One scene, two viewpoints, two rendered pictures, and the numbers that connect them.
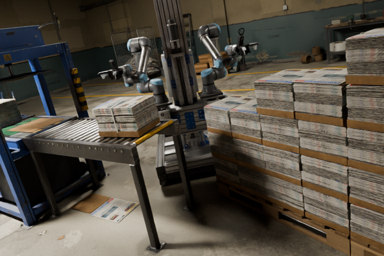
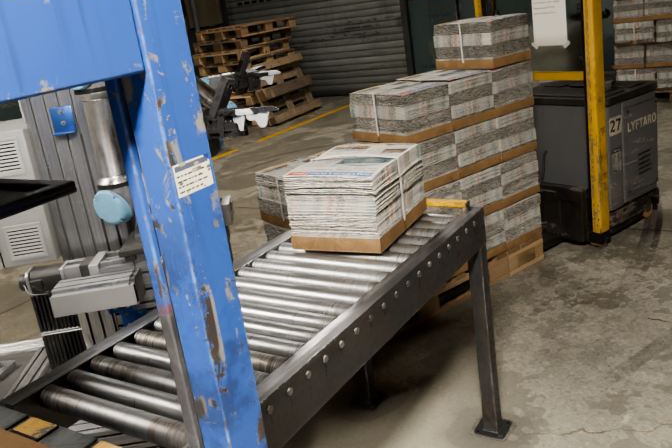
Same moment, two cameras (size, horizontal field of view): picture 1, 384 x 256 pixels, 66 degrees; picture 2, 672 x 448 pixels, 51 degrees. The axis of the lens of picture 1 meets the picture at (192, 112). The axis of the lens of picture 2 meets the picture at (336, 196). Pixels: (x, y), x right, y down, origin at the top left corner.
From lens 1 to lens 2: 3.37 m
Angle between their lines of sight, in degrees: 85
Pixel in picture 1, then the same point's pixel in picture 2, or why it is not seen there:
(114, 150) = (465, 230)
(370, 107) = (511, 86)
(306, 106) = (463, 108)
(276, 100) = (432, 112)
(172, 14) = not seen: outside the picture
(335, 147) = (489, 147)
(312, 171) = (472, 194)
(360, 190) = (509, 185)
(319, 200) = not seen: hidden behind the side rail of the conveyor
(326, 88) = (479, 79)
